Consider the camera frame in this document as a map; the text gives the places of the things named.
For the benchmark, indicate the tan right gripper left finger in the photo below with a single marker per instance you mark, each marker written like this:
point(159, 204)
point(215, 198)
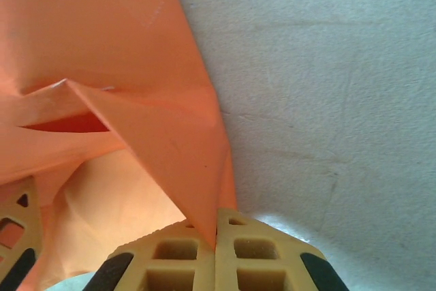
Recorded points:
point(204, 263)

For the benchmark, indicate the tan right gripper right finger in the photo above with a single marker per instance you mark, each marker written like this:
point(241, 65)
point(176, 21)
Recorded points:
point(226, 236)

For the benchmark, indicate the orange wrapping paper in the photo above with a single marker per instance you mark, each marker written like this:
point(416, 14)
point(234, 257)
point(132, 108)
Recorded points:
point(102, 32)

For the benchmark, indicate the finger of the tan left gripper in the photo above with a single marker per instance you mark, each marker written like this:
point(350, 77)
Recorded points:
point(34, 223)

